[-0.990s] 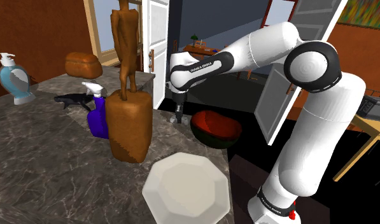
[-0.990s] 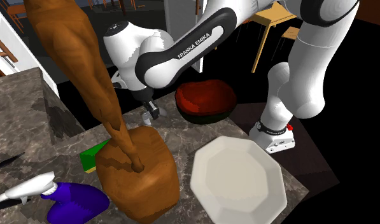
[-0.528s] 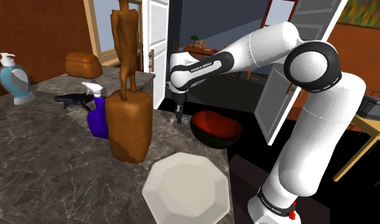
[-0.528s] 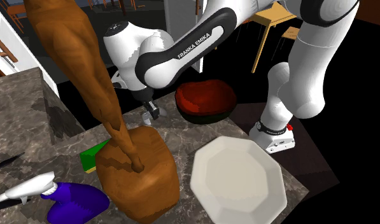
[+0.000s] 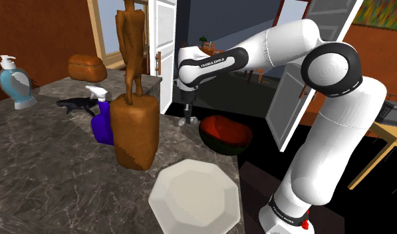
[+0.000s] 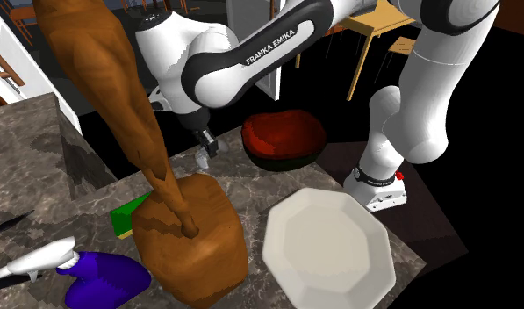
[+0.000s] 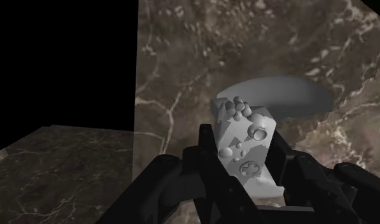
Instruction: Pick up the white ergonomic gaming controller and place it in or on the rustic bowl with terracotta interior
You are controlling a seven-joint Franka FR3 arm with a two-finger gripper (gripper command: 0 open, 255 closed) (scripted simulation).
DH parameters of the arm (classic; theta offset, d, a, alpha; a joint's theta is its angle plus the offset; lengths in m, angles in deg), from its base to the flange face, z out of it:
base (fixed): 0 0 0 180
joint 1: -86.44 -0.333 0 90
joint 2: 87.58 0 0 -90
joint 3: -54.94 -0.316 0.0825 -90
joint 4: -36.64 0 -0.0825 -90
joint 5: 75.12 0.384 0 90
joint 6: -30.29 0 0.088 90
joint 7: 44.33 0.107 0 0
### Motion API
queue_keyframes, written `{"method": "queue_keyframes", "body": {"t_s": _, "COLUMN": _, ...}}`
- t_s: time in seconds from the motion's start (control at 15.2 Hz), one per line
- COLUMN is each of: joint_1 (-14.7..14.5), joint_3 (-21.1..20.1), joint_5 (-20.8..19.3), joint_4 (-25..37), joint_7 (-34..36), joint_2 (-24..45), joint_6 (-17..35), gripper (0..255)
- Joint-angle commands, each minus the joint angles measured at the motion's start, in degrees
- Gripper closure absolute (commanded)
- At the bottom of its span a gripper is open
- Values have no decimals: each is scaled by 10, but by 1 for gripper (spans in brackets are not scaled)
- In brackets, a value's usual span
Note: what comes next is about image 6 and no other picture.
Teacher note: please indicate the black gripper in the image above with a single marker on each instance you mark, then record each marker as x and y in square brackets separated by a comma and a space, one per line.
[195, 120]

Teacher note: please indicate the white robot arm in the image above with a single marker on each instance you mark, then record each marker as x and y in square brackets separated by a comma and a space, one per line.
[432, 85]

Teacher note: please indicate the small pale grey object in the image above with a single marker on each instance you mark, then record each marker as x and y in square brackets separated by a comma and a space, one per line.
[200, 161]

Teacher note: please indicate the red bowl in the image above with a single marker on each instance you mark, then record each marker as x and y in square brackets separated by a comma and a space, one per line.
[283, 135]

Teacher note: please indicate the green yellow sponge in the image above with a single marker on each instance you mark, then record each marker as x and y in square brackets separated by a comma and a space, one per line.
[122, 216]

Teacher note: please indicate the white octagonal plate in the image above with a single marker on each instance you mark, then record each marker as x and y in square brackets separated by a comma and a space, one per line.
[325, 248]

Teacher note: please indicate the blue spray bottle white nozzle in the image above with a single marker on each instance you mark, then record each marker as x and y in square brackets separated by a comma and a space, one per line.
[103, 278]

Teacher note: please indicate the yellow wooden table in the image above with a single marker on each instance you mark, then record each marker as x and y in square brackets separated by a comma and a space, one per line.
[373, 19]

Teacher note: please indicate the wooden stool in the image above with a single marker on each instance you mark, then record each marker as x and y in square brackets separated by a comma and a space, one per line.
[402, 45]

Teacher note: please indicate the orange wooden chair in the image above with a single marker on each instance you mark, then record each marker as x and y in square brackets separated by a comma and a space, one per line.
[20, 17]

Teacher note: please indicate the dark robot stand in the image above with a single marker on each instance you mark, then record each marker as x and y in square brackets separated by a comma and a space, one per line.
[420, 233]

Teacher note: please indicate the white cabinet with wooden rail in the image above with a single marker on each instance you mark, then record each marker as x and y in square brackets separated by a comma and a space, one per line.
[26, 72]

